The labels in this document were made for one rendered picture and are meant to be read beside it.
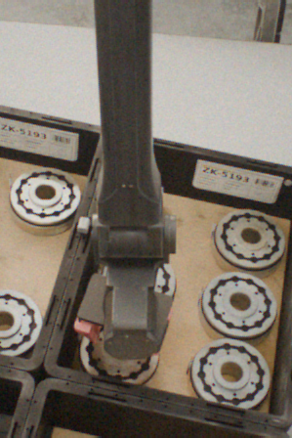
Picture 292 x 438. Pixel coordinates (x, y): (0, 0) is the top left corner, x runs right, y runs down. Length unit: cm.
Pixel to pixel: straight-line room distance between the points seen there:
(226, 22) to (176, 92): 129
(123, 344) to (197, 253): 37
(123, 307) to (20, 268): 35
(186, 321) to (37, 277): 21
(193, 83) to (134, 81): 92
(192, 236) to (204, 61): 54
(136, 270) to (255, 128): 74
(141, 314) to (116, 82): 26
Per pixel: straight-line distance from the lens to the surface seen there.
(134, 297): 89
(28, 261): 121
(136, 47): 72
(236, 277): 119
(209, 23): 289
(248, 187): 126
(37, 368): 102
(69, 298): 106
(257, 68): 171
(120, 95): 74
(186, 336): 116
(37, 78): 163
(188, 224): 127
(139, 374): 110
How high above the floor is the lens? 184
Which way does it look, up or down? 53 degrees down
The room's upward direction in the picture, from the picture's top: 9 degrees clockwise
